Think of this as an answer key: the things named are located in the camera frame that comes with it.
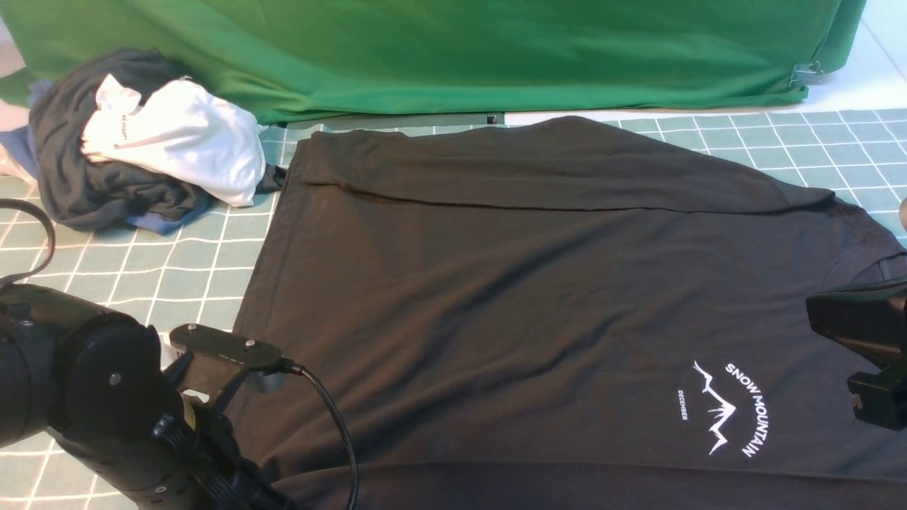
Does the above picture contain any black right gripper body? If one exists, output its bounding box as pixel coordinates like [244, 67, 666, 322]
[806, 278, 906, 369]

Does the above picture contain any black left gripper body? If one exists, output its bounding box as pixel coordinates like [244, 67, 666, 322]
[47, 385, 295, 509]

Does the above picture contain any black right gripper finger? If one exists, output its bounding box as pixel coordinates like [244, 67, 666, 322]
[847, 365, 906, 431]

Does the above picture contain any dark gray long-sleeve shirt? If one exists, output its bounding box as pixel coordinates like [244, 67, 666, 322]
[232, 117, 905, 509]

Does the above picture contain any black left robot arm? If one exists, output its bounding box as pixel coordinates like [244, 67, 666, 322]
[2, 284, 295, 509]

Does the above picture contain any white crumpled shirt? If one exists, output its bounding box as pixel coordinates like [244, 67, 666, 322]
[81, 74, 266, 208]

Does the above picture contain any metal binder clip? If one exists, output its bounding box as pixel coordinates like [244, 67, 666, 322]
[788, 60, 826, 89]

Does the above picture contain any dark gray crumpled garment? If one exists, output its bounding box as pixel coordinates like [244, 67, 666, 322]
[29, 49, 286, 233]

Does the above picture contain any green backdrop cloth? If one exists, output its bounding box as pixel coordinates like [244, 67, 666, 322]
[2, 1, 866, 123]

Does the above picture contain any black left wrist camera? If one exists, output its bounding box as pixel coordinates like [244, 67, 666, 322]
[169, 324, 285, 398]

